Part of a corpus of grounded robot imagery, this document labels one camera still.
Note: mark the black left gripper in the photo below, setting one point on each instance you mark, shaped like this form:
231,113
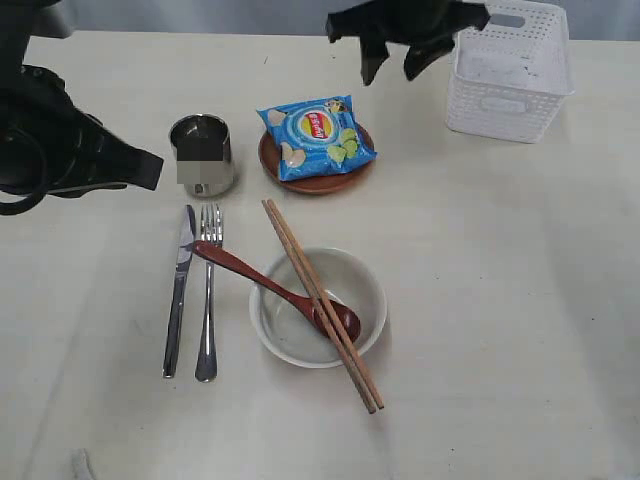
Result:
48,143

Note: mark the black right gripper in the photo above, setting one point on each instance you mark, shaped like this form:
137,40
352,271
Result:
378,22

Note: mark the blue chips snack bag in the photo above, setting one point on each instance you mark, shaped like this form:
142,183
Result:
318,137

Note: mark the white perforated plastic basket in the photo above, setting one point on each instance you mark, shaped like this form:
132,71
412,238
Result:
509,80

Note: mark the silver metal cup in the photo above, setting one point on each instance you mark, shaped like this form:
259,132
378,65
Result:
201,146

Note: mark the brown round plate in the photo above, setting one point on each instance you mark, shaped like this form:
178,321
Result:
268,154

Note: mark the silver table knife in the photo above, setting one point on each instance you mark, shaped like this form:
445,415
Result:
183,261

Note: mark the silver metal fork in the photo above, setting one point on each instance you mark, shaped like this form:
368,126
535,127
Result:
211,231

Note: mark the wooden chopstick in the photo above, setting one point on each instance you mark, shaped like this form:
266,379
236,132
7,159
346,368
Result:
315,310
325,305

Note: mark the brown wooden spoon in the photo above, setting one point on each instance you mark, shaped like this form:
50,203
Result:
221,257

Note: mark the speckled white bowl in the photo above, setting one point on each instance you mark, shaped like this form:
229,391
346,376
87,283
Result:
286,333

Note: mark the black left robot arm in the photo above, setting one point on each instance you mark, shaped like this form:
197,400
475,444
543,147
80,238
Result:
18,24

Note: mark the grey backdrop curtain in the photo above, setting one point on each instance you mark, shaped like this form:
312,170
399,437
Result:
587,19

